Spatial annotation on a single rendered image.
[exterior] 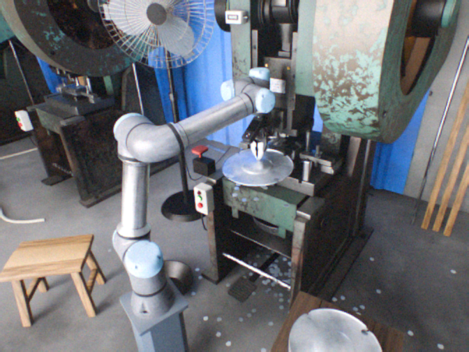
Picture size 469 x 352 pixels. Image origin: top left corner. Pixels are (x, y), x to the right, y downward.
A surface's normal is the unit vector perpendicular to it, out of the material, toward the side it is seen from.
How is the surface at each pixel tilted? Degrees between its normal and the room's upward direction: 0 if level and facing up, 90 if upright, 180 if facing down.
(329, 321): 0
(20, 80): 90
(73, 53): 90
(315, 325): 0
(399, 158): 90
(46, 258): 0
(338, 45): 95
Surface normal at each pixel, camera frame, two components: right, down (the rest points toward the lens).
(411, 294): -0.04, -0.87
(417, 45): -0.25, 0.04
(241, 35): -0.60, 0.42
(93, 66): 0.78, 0.29
